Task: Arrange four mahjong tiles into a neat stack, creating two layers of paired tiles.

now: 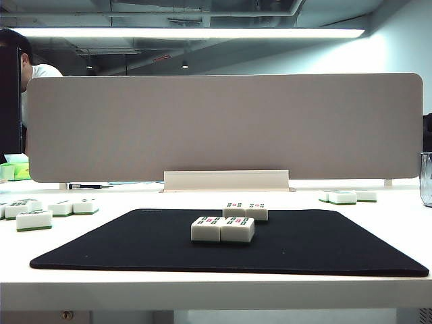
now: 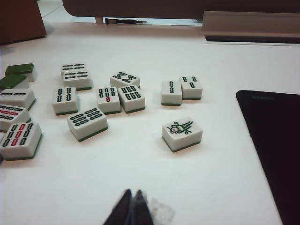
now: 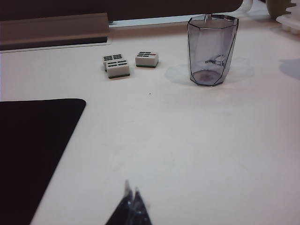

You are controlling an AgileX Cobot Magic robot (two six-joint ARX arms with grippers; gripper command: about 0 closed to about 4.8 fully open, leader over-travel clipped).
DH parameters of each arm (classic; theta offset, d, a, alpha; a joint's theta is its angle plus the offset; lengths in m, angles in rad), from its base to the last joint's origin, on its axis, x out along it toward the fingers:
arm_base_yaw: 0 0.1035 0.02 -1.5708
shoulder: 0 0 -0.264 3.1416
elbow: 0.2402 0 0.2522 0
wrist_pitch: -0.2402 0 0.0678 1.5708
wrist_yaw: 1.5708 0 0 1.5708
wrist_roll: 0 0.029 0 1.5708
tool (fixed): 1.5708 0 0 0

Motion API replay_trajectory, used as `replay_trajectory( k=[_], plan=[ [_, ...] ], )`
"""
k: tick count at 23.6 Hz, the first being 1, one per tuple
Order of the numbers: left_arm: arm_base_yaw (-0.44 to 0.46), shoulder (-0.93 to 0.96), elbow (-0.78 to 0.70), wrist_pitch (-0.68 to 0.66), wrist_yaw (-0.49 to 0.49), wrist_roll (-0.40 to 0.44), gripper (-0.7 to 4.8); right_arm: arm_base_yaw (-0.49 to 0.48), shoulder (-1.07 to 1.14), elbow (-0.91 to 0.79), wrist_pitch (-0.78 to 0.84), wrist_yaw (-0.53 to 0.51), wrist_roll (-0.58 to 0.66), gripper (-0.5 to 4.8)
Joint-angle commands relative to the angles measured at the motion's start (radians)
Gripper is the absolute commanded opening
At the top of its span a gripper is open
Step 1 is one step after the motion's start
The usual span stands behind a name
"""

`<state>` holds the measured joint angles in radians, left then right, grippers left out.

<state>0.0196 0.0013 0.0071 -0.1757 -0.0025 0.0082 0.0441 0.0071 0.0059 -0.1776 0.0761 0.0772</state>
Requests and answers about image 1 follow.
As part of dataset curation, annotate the beige desk divider panel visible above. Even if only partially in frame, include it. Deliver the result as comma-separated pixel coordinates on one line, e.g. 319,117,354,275
26,72,424,184

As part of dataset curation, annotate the blue white paper sheet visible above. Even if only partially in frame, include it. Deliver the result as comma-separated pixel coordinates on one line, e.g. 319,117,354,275
107,180,165,186

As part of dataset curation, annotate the black rectangular mat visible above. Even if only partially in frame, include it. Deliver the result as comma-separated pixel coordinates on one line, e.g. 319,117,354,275
29,208,430,278

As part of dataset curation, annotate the long ceiling light strip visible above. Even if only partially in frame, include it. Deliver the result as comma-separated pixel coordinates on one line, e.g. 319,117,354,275
9,27,367,41

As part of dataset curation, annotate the black screwdriver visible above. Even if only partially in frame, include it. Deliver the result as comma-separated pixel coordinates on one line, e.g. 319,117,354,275
68,183,114,190

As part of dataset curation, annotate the person in white shirt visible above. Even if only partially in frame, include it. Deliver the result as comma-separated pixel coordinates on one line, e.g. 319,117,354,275
0,28,64,92

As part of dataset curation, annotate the green tissue box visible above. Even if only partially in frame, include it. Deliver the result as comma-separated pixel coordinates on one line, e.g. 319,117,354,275
0,153,30,182

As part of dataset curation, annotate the clear glass container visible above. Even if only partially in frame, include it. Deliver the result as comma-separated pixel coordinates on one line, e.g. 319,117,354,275
419,152,432,207

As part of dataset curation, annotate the black office chair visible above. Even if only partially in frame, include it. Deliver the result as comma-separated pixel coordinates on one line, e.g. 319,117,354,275
422,113,432,153

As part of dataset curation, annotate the dark monitor panel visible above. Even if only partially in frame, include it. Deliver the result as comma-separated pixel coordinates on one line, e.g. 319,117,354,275
0,45,26,163

